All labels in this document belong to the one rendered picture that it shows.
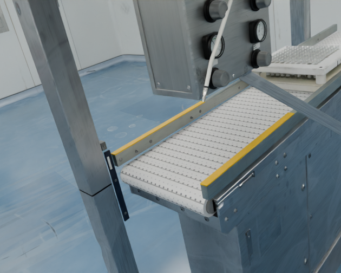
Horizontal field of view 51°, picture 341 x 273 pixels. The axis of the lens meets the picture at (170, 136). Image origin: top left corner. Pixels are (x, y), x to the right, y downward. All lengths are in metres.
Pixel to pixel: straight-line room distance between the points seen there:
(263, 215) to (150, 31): 0.60
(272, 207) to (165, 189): 0.38
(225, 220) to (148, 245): 1.30
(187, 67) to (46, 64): 0.31
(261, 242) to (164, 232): 1.10
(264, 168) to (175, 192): 0.21
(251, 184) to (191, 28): 0.40
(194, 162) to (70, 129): 0.28
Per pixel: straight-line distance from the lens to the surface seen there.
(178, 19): 0.52
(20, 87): 5.82
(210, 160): 0.79
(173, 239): 2.00
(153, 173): 0.79
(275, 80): 1.17
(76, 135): 0.78
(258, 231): 0.99
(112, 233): 0.92
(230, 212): 0.74
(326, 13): 4.22
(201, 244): 1.01
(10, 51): 5.75
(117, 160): 0.84
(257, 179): 0.80
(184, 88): 0.55
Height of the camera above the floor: 1.30
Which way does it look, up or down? 25 degrees down
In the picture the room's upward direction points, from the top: 12 degrees counter-clockwise
